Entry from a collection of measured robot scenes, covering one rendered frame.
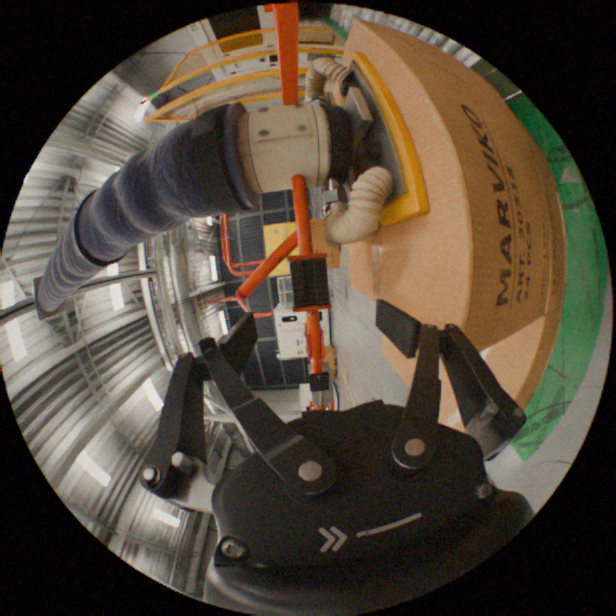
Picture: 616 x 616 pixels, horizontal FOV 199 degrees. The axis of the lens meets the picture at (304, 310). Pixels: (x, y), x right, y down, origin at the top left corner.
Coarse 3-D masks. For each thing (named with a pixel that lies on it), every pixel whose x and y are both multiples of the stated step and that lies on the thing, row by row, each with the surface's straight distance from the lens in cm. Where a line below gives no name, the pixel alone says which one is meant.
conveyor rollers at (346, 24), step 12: (336, 12) 267; (348, 12) 223; (360, 12) 196; (372, 12) 170; (348, 24) 216; (384, 24) 153; (396, 24) 136; (408, 24) 127; (420, 36) 112; (432, 36) 112; (444, 36) 103; (444, 48) 97; (456, 48) 96
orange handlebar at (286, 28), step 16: (288, 16) 25; (288, 32) 26; (288, 48) 26; (288, 64) 28; (288, 80) 29; (288, 96) 31; (304, 192) 29; (304, 208) 28; (304, 224) 27; (304, 240) 27; (304, 336) 32; (320, 336) 30; (320, 352) 31; (320, 368) 33
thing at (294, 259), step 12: (324, 252) 26; (300, 264) 25; (312, 264) 25; (324, 264) 25; (300, 276) 25; (312, 276) 26; (324, 276) 25; (300, 288) 25; (312, 288) 26; (324, 288) 25; (300, 300) 25; (312, 300) 26; (324, 300) 26
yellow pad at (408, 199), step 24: (360, 72) 36; (384, 96) 29; (384, 120) 27; (360, 144) 26; (384, 144) 26; (408, 144) 23; (408, 168) 22; (408, 192) 21; (384, 216) 26; (408, 216) 22
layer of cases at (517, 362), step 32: (544, 160) 103; (544, 192) 62; (544, 320) 56; (384, 352) 134; (416, 352) 97; (480, 352) 67; (512, 352) 61; (544, 352) 78; (448, 384) 82; (512, 384) 63; (448, 416) 86
